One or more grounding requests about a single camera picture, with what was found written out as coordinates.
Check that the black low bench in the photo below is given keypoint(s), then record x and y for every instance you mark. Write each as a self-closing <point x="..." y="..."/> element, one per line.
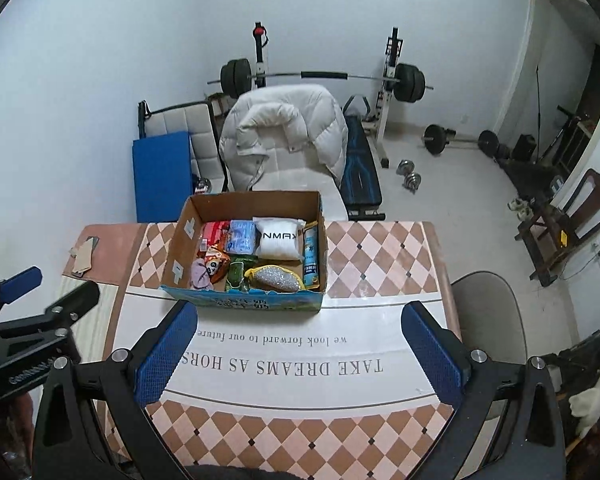
<point x="530" y="172"/>

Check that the blue tissue packet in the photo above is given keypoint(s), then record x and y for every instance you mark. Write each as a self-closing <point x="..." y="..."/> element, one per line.
<point x="241" y="237"/>

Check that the cardboard box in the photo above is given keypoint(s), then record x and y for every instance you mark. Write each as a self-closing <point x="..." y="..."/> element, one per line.
<point x="240" y="304"/>

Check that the black speaker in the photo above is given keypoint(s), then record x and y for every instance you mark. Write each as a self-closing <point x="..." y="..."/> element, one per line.
<point x="523" y="146"/>

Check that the small cardboard piece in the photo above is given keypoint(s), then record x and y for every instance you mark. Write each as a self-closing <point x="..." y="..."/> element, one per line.
<point x="82" y="257"/>

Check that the barbell with black plates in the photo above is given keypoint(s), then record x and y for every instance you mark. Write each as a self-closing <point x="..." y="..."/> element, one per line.
<point x="325" y="75"/>

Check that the black exercise machine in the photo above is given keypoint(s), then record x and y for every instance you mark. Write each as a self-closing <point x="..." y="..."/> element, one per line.
<point x="567" y="135"/>

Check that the white shoes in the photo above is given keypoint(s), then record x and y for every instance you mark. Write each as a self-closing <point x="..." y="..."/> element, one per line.
<point x="521" y="207"/>

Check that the dark wooden chair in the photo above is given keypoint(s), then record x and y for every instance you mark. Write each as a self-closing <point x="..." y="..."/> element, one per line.
<point x="595" y="205"/>

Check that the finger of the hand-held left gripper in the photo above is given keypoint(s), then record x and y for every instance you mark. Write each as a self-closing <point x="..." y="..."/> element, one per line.
<point x="22" y="280"/>
<point x="70" y="310"/>

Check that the white barbell rack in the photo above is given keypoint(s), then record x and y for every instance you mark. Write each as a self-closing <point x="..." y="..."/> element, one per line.
<point x="387" y="90"/>

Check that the blue folded mat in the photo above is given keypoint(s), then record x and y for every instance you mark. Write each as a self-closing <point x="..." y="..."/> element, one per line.
<point x="162" y="175"/>

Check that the brown and cream table mat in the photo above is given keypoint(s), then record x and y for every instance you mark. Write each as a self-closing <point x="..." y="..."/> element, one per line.
<point x="115" y="255"/>

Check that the white padded seat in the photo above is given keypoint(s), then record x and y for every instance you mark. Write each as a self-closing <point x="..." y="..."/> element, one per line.
<point x="180" y="117"/>

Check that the person's grey clothing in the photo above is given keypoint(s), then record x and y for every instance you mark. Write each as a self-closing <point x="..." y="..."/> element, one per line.
<point x="240" y="474"/>

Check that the black blue weight bench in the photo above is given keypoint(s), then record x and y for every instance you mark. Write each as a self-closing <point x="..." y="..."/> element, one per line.
<point x="360" y="175"/>

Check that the white door frame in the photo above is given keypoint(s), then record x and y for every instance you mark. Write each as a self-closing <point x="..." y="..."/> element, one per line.
<point x="517" y="60"/>

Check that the red snack packet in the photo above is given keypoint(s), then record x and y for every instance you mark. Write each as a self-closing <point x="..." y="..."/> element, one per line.
<point x="212" y="232"/>

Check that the short barbell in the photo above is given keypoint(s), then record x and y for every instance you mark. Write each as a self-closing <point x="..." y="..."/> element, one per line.
<point x="436" y="137"/>

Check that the long blue packet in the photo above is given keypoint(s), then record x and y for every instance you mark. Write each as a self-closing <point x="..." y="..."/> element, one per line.
<point x="310" y="255"/>

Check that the white plastic bag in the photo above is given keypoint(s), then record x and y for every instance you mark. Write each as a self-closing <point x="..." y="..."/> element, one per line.
<point x="277" y="242"/>

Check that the black scooter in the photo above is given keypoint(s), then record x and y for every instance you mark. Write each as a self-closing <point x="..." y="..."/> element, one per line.
<point x="580" y="355"/>

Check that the grey shell chair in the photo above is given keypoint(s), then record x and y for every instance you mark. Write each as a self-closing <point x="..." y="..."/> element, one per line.
<point x="490" y="310"/>

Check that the orange snack packet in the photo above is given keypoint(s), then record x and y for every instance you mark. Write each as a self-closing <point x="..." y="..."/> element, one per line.
<point x="216" y="262"/>

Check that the green snack packet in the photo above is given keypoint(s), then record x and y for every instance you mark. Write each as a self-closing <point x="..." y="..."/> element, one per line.
<point x="236" y="275"/>

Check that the yellow silver scrubbing sponge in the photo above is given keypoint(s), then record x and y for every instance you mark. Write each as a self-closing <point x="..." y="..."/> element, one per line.
<point x="275" y="278"/>

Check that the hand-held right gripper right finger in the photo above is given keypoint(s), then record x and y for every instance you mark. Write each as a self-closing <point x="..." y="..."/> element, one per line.
<point x="430" y="355"/>

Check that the white down jacket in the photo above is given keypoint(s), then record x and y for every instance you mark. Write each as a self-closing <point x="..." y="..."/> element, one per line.
<point x="280" y="130"/>

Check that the chrome dumbbell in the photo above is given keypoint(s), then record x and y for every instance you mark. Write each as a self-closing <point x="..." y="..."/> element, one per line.
<point x="405" y="166"/>
<point x="412" y="182"/>

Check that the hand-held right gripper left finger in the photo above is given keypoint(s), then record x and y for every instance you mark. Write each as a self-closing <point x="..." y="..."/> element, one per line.
<point x="165" y="355"/>

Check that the white goose plush toy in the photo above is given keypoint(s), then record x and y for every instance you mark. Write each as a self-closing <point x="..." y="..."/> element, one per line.
<point x="590" y="405"/>

